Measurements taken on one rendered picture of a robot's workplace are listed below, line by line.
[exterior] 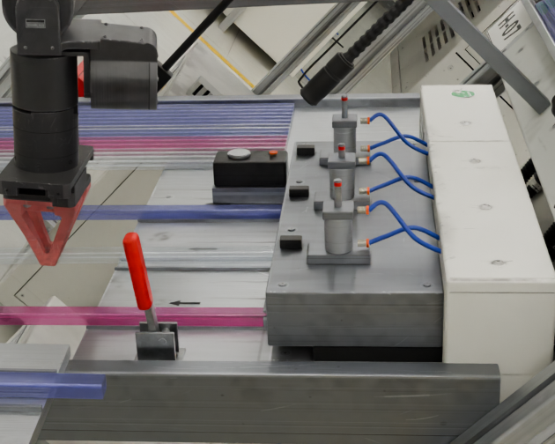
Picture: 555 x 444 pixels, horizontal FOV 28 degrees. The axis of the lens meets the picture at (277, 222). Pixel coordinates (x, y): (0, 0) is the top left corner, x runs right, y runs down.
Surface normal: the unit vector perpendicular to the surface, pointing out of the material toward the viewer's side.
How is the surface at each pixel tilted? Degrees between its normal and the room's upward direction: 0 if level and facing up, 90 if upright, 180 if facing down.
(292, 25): 90
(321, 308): 90
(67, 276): 90
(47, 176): 40
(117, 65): 58
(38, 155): 91
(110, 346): 45
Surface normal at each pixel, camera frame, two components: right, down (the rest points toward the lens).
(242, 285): -0.04, -0.91
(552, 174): -0.73, -0.65
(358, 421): -0.08, 0.40
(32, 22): 0.11, 0.53
